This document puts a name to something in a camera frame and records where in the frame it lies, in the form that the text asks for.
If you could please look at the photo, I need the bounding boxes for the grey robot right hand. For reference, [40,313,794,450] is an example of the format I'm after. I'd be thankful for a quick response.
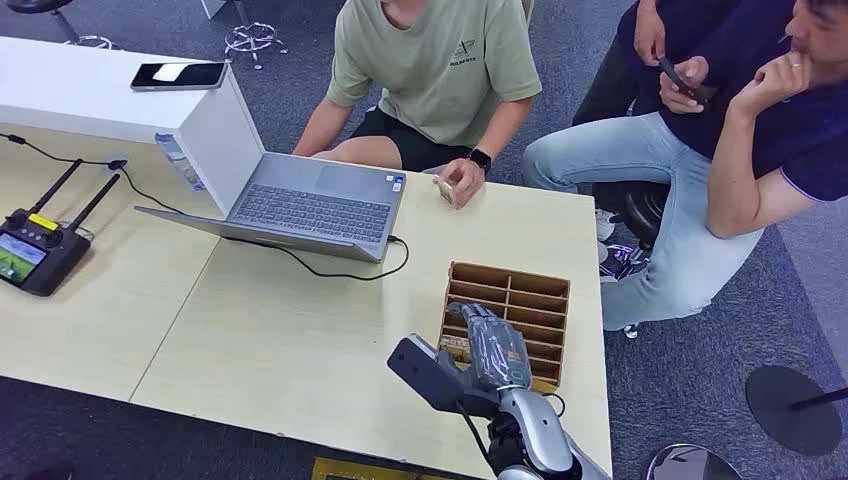
[445,301,534,393]

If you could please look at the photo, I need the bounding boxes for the person's right hand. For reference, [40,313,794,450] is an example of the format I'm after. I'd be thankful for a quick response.
[659,56,714,115]

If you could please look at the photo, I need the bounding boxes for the person's left hand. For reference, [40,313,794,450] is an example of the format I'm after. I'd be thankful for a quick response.
[433,157,486,211]
[731,51,813,117]

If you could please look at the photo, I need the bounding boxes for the person's hand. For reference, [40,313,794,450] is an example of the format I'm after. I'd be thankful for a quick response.
[633,3,667,66]

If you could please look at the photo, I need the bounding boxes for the dark mobile phone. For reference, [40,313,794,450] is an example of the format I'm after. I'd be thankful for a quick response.
[657,56,717,104]

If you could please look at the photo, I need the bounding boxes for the person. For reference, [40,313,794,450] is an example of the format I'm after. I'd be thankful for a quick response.
[572,0,670,127]
[521,0,848,340]
[291,0,545,211]

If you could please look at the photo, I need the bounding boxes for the brown slotted card holder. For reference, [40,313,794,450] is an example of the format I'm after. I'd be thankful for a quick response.
[438,260,572,389]

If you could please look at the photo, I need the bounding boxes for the black stool seat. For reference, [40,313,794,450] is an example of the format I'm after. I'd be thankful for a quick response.
[591,180,672,250]

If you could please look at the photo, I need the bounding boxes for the patterned shoe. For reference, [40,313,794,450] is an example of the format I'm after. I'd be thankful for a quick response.
[598,243,654,281]

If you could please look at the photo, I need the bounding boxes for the silver laptop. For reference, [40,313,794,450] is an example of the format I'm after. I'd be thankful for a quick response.
[133,152,407,264]

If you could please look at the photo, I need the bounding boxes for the chrome round base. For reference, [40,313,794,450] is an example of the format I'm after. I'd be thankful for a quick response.
[645,443,745,480]

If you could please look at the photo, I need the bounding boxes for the chrome stool base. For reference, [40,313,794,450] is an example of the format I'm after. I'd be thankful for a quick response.
[223,0,289,72]

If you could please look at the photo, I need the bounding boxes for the clear plastic water bottle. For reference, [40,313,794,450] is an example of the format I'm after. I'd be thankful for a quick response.
[154,132,207,193]

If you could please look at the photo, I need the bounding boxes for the black round stand base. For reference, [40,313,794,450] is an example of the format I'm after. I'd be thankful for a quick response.
[745,365,848,457]

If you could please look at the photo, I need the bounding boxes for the black smartphone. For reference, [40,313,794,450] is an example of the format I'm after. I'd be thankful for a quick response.
[129,61,229,92]

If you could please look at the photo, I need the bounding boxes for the white cabinet box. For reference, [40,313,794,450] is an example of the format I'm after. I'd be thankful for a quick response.
[0,36,266,217]

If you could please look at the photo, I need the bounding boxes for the black remote controller with screen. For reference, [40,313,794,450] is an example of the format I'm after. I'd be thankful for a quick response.
[0,158,123,298]

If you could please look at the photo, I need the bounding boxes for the black stool with chrome base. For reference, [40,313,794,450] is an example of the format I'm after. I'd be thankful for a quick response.
[5,0,122,52]

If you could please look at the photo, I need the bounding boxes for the dark wrist camera box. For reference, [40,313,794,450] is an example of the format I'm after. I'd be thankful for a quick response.
[387,334,501,420]

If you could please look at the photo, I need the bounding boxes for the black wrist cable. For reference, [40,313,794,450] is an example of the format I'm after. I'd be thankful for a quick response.
[455,400,493,468]

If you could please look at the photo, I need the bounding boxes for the black laptop power cable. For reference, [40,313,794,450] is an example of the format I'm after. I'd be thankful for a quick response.
[119,166,411,282]

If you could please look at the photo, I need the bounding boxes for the black cable with plug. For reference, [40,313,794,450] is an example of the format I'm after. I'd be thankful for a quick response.
[0,132,128,171]

